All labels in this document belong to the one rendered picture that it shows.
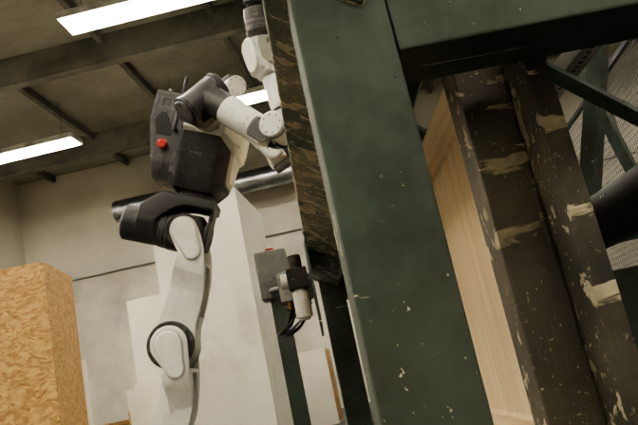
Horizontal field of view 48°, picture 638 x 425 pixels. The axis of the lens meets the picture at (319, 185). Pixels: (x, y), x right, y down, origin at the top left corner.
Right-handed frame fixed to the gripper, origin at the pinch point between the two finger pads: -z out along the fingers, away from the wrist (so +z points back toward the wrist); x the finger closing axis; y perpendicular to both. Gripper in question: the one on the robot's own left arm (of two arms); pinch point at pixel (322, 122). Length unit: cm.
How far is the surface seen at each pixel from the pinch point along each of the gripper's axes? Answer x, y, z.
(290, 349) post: 62, -5, 61
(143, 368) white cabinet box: -24, -380, 181
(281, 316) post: 51, -5, 57
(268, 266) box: 33, -2, 50
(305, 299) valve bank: 57, 59, 48
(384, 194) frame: 69, 206, 43
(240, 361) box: 38, -195, 95
